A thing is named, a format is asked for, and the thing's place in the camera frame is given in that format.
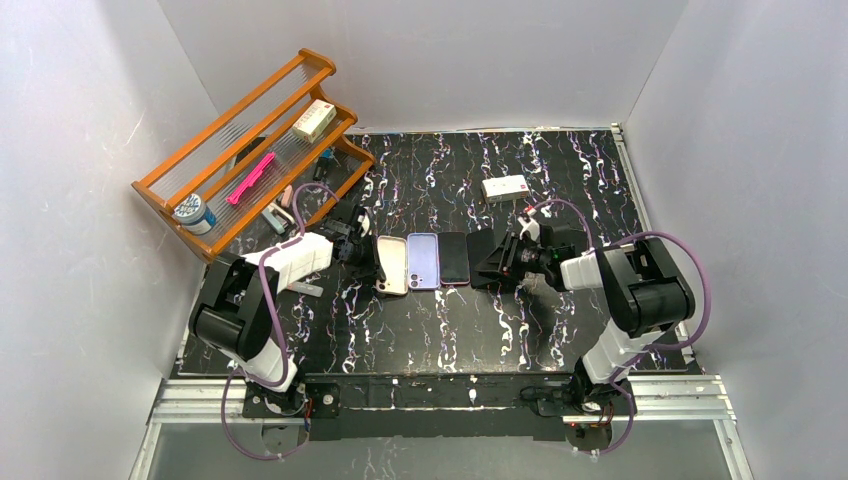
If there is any black phone from beige case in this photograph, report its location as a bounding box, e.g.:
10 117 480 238
466 228 495 289

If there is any purple phone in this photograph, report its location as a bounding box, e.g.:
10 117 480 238
437 231 470 285

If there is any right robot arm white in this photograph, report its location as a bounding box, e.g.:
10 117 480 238
472 223 696 401

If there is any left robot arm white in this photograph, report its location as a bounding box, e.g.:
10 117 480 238
188 200 385 393

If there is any small pink beige item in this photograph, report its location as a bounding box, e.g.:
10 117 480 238
279 185 293 208

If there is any light blue white stapler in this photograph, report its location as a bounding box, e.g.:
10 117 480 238
262 202 296 236

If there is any small black blue item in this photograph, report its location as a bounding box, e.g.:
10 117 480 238
313 149 334 182

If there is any white box on table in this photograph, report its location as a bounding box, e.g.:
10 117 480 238
481 175 530 204

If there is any orange wooden shelf rack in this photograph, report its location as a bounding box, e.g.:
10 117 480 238
132 48 376 263

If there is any cream cardboard box on shelf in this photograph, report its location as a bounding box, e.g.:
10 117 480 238
291 99 336 143

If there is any pink plastic tool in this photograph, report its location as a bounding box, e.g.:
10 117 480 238
226 152 276 206

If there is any blue jar with lid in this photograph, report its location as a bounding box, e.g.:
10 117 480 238
172 193 217 236

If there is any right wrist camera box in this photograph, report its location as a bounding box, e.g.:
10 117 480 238
517 207 540 242

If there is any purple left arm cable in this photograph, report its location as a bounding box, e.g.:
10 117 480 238
219 182 342 462

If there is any black base rail with mounts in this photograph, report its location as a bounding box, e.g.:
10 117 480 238
241 372 638 452

